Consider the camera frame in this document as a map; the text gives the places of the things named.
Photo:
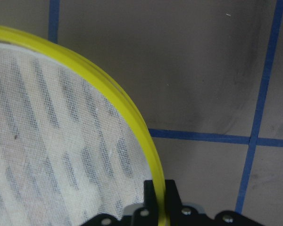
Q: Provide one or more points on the yellow top steamer layer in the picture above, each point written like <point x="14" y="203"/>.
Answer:
<point x="72" y="143"/>

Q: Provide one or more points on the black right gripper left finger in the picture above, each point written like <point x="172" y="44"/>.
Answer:
<point x="141" y="214"/>

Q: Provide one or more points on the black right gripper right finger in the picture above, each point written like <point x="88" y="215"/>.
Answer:
<point x="189" y="215"/>

